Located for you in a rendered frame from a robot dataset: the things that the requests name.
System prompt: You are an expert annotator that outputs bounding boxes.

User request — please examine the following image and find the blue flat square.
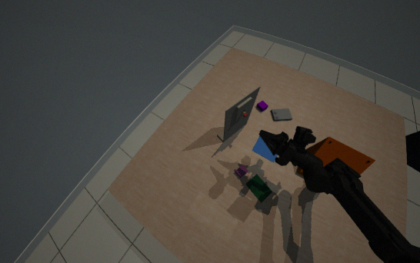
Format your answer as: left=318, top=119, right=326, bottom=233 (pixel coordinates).
left=252, top=136, right=278, bottom=162

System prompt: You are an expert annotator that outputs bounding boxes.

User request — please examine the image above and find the small purple block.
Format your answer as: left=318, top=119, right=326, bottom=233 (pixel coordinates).
left=257, top=100, right=268, bottom=112
left=235, top=165, right=248, bottom=178

